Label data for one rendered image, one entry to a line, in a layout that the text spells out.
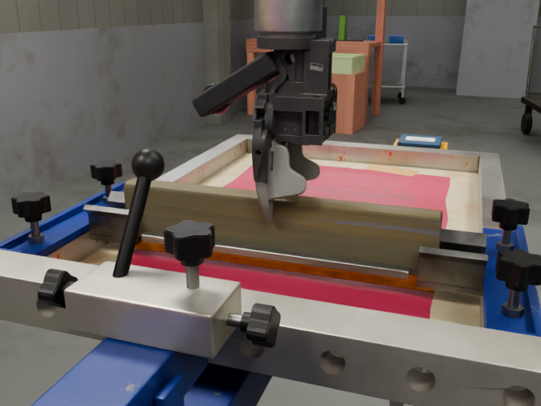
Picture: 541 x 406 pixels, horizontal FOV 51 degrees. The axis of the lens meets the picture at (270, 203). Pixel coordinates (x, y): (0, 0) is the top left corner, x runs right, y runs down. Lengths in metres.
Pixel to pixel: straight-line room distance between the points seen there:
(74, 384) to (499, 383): 0.30
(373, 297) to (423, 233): 0.10
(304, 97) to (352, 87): 5.34
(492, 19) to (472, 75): 0.82
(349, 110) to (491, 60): 3.59
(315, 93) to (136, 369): 0.36
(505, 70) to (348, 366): 8.72
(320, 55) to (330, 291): 0.28
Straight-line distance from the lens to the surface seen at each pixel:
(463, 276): 0.67
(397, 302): 0.69
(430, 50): 9.79
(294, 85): 0.65
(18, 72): 4.33
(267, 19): 0.63
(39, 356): 2.45
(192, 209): 0.74
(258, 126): 0.64
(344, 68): 5.98
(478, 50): 9.16
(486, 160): 1.21
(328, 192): 1.05
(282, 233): 0.70
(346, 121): 6.03
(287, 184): 0.66
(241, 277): 0.73
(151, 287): 0.45
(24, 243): 0.78
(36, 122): 4.45
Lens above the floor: 1.28
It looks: 19 degrees down
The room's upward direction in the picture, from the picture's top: straight up
